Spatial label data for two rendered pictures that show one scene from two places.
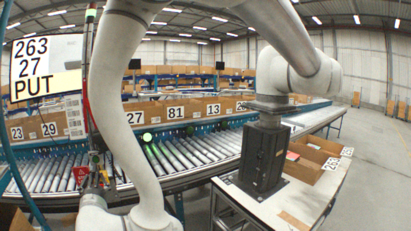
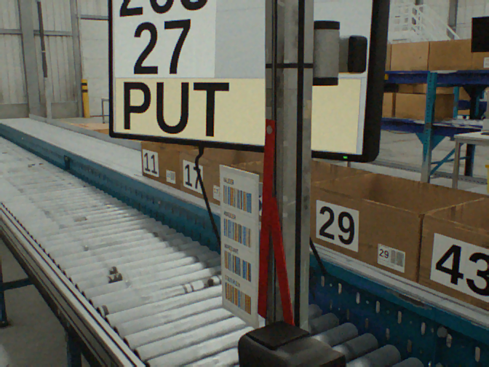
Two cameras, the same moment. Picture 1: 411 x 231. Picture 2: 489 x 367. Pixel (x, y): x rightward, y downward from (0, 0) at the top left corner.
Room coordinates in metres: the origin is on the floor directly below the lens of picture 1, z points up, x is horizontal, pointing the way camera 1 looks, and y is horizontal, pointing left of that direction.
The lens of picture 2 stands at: (0.51, -0.05, 1.36)
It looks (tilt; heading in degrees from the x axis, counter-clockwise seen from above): 12 degrees down; 87
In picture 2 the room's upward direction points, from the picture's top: straight up
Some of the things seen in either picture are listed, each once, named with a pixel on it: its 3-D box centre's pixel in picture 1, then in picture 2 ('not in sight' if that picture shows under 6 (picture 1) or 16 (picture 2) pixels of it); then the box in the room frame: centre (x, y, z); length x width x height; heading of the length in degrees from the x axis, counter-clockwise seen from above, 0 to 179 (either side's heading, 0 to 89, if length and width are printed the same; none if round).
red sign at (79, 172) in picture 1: (88, 176); not in sight; (0.52, 0.56, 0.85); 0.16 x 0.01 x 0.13; 122
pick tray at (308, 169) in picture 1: (298, 160); not in sight; (0.84, -0.61, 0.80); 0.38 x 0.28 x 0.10; 33
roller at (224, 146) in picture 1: (220, 144); not in sight; (1.30, -0.13, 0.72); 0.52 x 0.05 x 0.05; 32
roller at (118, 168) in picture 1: (117, 166); not in sight; (0.85, 0.59, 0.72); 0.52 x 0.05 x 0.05; 32
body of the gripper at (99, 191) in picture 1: (93, 194); not in sight; (0.32, 0.35, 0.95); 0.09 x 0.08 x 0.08; 32
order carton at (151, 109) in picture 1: (139, 113); not in sight; (1.38, 0.60, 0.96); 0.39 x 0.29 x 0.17; 122
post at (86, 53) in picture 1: (90, 123); (283, 289); (0.58, 0.51, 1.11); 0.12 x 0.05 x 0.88; 122
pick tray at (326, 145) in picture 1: (320, 149); not in sight; (0.96, -0.90, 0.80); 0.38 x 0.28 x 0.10; 33
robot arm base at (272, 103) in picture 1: (274, 100); not in sight; (0.72, -0.32, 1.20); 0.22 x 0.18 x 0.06; 117
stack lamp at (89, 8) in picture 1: (91, 11); not in sight; (0.58, 0.51, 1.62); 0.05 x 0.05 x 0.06
